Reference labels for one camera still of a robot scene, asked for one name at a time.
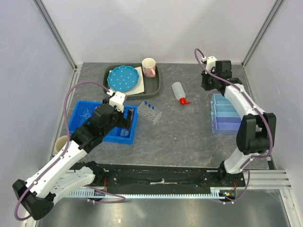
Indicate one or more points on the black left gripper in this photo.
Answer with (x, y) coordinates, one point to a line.
(126, 122)

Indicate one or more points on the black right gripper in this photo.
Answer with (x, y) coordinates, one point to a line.
(204, 83)

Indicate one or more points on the blue safety goggles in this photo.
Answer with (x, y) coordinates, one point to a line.
(126, 133)

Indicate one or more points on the clear test tube rack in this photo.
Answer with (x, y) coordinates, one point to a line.
(147, 113)

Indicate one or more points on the white plastic wash bottle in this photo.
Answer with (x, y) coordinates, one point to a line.
(179, 93)

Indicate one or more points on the small glass beaker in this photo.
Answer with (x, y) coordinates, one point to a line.
(83, 112)

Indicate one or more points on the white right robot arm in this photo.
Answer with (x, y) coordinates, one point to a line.
(256, 134)

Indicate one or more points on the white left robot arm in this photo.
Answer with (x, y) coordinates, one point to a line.
(39, 193)

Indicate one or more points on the white square plate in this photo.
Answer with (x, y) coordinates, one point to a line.
(136, 88)

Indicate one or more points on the light blue drawer organizer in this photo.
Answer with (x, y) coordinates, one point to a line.
(225, 119)

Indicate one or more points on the dark grey baking tray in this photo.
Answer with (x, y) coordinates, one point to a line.
(150, 87)

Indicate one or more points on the blue polka dot plate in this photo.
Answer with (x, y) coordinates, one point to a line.
(123, 78)

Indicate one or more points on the blue plastic divided bin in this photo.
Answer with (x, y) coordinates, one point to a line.
(114, 135)

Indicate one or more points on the pink ceramic mug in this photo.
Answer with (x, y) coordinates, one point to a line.
(149, 67)

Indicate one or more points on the beige paper cup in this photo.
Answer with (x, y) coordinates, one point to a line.
(60, 144)

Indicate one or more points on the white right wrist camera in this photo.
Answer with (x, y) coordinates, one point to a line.
(208, 62)

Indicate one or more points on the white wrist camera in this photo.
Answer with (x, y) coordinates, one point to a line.
(117, 100)
(208, 62)

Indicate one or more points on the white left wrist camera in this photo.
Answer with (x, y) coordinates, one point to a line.
(117, 100)

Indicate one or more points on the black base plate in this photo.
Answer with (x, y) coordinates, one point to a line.
(132, 179)

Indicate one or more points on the light blue cable duct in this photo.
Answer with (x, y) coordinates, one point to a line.
(93, 194)

